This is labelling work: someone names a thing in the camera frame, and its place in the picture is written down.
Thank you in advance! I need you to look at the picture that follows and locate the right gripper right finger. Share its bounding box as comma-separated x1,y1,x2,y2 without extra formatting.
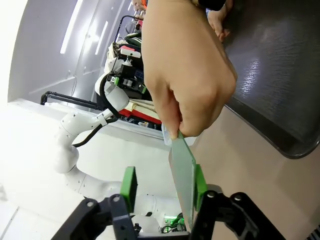
191,163,286,240

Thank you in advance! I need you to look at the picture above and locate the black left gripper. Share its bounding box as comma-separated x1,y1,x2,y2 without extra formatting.
107,61,148,96

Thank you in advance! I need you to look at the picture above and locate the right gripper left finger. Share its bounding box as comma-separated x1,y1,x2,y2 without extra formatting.
51,165,141,240

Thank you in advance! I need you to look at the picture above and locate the green circuit board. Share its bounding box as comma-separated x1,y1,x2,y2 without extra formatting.
168,130,197,232

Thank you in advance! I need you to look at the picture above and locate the black plastic tray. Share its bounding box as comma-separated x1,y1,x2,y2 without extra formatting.
219,0,320,160

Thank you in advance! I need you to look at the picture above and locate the person's left hand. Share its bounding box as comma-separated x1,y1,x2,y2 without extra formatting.
140,11,238,140

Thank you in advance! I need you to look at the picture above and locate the person's right hand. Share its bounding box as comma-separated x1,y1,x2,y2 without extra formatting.
206,0,235,42

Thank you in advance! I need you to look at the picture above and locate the person in navy jacket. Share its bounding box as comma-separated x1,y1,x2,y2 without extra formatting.
196,0,227,12

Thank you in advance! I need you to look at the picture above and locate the black slotted PCB rack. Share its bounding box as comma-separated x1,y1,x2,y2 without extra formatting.
308,225,320,240

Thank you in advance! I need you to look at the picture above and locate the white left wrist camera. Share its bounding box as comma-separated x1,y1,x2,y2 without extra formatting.
119,46,142,59

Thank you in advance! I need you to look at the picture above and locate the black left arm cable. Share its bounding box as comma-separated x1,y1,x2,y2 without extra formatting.
71,74,120,149

